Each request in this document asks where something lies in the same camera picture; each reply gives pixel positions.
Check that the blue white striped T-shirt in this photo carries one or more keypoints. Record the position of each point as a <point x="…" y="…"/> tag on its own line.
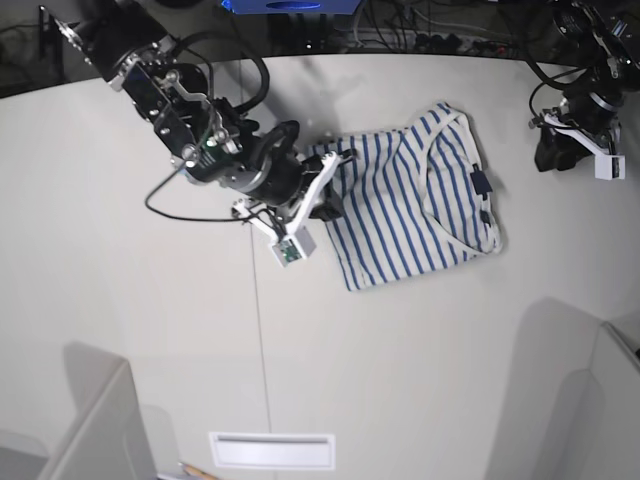
<point x="416" y="200"/>

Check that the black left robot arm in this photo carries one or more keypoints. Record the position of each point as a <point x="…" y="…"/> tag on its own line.
<point x="604" y="59"/>

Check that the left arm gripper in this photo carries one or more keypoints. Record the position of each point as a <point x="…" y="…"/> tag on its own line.
<point x="593" y="112"/>

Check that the white rectangular tray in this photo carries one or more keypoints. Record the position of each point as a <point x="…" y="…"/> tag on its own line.
<point x="279" y="452"/>

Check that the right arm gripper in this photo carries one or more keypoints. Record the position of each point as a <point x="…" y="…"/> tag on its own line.
<point x="281" y="180"/>

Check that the blue device box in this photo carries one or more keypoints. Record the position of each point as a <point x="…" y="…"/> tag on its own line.
<point x="257" y="7"/>

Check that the right white partition panel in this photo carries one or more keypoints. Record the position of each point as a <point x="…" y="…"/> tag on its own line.
<point x="585" y="427"/>

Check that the wooden pencil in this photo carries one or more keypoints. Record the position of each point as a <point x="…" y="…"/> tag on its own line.
<point x="195" y="472"/>

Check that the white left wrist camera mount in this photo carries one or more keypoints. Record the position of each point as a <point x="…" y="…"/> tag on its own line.
<point x="608" y="164"/>

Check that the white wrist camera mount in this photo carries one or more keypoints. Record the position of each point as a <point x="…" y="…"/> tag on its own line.
<point x="290" y="241"/>
<point x="608" y="164"/>

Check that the white partition panel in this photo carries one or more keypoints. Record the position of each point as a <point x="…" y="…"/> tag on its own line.
<point x="585" y="427"/>
<point x="106" y="440"/>

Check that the left white partition panel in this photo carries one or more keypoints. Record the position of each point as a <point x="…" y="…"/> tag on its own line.
<point x="106" y="440"/>

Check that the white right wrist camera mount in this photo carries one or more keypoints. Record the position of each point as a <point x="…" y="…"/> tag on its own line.
<point x="290" y="241"/>

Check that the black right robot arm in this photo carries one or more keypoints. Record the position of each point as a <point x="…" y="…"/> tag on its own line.
<point x="212" y="139"/>

